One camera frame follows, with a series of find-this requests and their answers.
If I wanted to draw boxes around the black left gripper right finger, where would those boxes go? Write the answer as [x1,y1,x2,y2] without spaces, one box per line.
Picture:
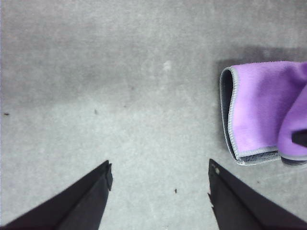
[207,158,307,230]

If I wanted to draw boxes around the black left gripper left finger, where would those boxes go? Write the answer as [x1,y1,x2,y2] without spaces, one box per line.
[0,160,113,230]

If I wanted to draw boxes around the purple towel with grey hem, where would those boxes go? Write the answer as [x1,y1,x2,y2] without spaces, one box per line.
[219,61,307,166]

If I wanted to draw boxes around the grey table cloth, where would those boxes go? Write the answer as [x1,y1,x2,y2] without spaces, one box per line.
[0,0,307,230]

